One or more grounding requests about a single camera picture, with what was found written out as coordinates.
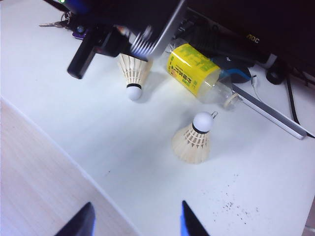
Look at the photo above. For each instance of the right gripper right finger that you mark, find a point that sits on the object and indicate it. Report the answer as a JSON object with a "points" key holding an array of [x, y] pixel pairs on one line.
{"points": [[190, 223]]}

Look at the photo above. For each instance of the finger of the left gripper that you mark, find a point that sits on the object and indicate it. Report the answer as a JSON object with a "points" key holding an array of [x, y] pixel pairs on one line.
{"points": [[114, 43]]}

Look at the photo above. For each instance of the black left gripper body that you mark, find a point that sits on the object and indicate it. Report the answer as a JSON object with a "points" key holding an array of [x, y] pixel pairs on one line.
{"points": [[81, 59]]}

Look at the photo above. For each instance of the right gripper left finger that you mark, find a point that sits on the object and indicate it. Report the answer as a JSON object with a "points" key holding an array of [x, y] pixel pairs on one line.
{"points": [[81, 223]]}

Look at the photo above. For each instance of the white feather shuttlecock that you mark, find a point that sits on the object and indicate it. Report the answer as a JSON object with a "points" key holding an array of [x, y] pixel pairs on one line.
{"points": [[134, 71], [192, 147]]}

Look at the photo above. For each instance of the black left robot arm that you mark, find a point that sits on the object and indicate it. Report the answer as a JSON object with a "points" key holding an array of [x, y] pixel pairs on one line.
{"points": [[81, 5]]}

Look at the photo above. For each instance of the metal key bunch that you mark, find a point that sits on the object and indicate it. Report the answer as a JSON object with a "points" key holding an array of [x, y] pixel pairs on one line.
{"points": [[49, 24]]}

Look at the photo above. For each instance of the yellow label plastic bottle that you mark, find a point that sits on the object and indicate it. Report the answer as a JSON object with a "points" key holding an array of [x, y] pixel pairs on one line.
{"points": [[189, 68]]}

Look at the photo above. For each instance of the white raised desk board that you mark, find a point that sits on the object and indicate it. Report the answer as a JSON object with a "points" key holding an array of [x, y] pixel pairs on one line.
{"points": [[123, 147]]}

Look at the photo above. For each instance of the small metal paper clip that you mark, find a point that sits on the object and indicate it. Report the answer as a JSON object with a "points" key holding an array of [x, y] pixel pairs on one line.
{"points": [[213, 115]]}

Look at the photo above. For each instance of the black monitor base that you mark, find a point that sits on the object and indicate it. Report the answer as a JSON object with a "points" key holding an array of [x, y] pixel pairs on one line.
{"points": [[236, 73]]}

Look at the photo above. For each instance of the black computer monitor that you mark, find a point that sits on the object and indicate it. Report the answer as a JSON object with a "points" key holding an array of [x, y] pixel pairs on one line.
{"points": [[270, 19]]}

